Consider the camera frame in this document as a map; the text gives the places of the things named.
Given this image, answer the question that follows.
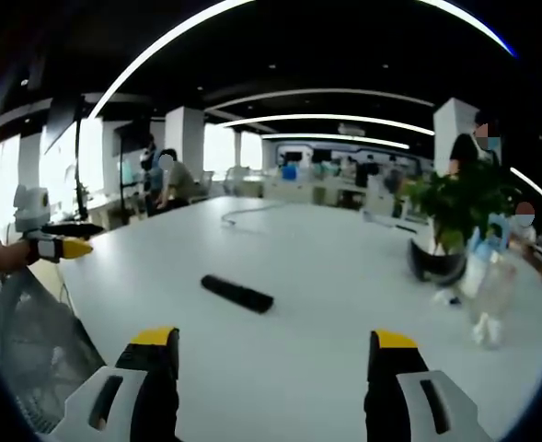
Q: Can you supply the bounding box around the black remote control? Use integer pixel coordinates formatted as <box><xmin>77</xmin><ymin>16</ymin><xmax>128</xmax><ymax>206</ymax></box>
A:
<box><xmin>200</xmin><ymin>273</ymin><xmax>275</xmax><ymax>315</ymax></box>

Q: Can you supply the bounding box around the person's left hand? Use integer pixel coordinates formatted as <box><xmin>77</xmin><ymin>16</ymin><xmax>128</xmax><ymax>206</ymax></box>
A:
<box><xmin>0</xmin><ymin>233</ymin><xmax>31</xmax><ymax>273</ymax></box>

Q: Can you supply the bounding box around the green potted plant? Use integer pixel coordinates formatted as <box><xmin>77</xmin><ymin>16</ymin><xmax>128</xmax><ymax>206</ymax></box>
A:
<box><xmin>401</xmin><ymin>158</ymin><xmax>523</xmax><ymax>257</ymax></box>

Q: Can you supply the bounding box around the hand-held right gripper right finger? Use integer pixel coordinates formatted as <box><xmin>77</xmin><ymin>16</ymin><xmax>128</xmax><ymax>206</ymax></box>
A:
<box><xmin>363</xmin><ymin>329</ymin><xmax>495</xmax><ymax>442</ymax></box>

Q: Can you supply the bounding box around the clear plastic bottle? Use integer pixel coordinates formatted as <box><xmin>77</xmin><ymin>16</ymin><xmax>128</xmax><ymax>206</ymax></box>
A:
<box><xmin>470</xmin><ymin>250</ymin><xmax>518</xmax><ymax>349</ymax></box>

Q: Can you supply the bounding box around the grey cable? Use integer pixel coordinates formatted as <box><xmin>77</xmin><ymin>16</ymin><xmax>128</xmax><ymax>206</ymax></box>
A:
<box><xmin>220</xmin><ymin>203</ymin><xmax>284</xmax><ymax>234</ymax></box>

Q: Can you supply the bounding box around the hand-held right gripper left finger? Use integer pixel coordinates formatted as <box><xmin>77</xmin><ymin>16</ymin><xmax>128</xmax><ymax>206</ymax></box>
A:
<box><xmin>49</xmin><ymin>326</ymin><xmax>180</xmax><ymax>442</ymax></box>

